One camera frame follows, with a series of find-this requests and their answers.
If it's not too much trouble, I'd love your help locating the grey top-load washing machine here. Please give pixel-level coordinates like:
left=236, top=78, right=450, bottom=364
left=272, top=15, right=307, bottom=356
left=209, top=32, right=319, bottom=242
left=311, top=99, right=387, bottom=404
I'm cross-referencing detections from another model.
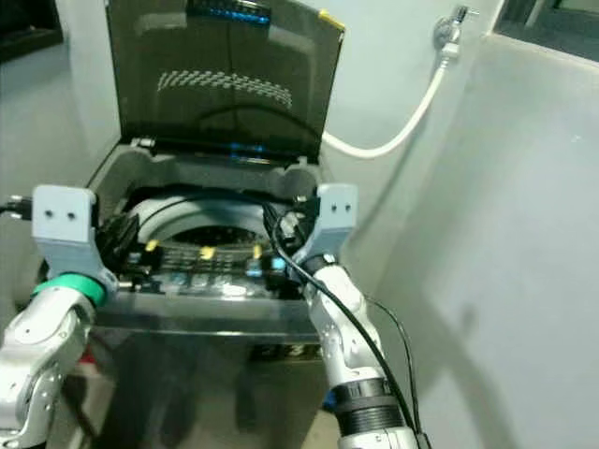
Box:
left=80, top=138, right=343, bottom=449

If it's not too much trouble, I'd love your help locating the dark tinted washer lid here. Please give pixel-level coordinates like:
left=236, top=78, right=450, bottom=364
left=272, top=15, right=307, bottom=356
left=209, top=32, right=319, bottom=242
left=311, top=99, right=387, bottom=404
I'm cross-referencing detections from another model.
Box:
left=105, top=0, right=345, bottom=160

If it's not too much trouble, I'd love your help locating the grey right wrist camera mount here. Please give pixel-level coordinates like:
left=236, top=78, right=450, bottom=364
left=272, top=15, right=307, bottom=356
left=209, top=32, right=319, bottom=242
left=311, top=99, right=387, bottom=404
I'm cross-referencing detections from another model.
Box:
left=295, top=182, right=359, bottom=272

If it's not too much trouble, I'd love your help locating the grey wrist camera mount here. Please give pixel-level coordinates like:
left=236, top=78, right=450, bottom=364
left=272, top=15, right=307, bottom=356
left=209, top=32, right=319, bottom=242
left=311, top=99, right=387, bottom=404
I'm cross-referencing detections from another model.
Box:
left=31, top=184, right=118, bottom=291
left=295, top=182, right=359, bottom=272

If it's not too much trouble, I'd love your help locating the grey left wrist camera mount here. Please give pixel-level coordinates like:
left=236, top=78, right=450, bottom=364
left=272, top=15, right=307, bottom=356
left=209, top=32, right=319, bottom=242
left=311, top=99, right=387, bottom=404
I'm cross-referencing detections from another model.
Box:
left=31, top=184, right=118, bottom=291

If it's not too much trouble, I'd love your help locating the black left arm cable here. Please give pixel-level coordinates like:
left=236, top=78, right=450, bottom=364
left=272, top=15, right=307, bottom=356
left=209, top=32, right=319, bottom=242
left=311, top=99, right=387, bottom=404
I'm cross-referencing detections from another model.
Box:
left=0, top=195, right=37, bottom=218

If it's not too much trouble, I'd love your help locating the white water inlet hose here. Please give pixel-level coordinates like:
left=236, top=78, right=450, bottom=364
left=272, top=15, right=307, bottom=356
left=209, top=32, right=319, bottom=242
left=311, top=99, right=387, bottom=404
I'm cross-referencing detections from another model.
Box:
left=321, top=42, right=458, bottom=158

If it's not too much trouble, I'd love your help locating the dark window frame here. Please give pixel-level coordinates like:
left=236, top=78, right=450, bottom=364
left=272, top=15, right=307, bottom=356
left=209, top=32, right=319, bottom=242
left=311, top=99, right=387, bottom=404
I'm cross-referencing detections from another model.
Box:
left=491, top=0, right=599, bottom=65
left=0, top=0, right=57, bottom=65

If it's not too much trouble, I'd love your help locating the metal wall water tap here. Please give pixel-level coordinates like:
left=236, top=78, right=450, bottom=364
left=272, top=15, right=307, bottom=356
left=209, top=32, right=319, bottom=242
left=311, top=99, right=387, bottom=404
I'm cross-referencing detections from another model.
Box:
left=431, top=5, right=478, bottom=62

